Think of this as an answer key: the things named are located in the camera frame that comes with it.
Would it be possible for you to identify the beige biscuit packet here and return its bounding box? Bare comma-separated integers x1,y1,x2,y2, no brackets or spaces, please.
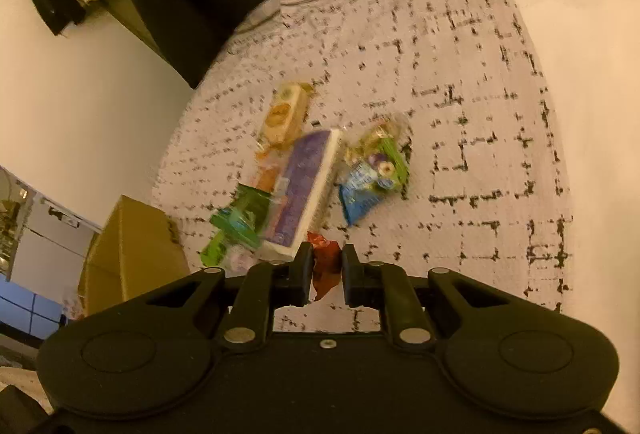
257,82,316,155

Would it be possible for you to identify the green gold candy bag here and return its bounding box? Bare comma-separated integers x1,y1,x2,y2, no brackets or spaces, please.
345,114,414,189

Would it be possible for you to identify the orange snack packet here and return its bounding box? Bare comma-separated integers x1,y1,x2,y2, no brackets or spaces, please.
252,146,284,195

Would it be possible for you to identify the white duvet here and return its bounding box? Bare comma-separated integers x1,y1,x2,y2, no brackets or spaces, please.
487,0,640,434

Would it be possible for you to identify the cardboard box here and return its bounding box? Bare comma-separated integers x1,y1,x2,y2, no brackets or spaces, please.
77,195,194,317

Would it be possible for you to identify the red snack packet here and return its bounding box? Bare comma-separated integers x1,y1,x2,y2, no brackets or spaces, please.
306,231,346,303

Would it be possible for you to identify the dark window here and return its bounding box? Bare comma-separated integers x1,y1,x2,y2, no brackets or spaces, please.
0,275,65,341

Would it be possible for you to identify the green snack packet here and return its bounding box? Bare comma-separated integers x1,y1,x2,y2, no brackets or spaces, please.
199,184,274,271

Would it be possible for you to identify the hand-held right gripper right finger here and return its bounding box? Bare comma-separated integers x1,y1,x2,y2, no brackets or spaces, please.
340,244,527,353

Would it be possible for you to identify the blue snack bag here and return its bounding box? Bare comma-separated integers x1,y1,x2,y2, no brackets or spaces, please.
338,160,397,228

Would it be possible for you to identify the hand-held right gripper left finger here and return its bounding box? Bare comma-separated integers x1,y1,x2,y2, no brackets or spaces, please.
125,243,315,354

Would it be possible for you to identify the white cabinet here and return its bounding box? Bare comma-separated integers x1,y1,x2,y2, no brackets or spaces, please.
0,166,103,287

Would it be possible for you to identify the patterned white bedspread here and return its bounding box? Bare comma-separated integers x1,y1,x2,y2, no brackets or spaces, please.
150,0,576,336

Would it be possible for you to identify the purple snack box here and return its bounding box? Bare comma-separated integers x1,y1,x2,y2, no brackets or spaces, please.
256,129,344,261

